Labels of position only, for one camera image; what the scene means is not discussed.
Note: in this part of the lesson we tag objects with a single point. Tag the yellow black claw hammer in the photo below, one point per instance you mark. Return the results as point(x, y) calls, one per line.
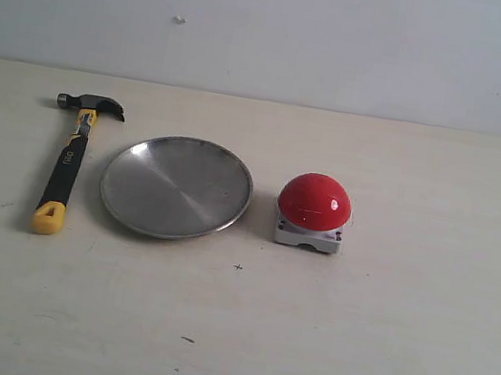
point(48, 217)

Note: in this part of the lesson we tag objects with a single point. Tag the red dome push button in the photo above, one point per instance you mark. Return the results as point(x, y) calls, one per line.
point(313, 210)

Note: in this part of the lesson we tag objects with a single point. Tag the round stainless steel plate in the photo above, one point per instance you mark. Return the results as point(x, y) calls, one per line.
point(176, 188)

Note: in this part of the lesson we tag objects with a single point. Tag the small white wall fixture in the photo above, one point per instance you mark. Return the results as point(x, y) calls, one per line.
point(180, 20)

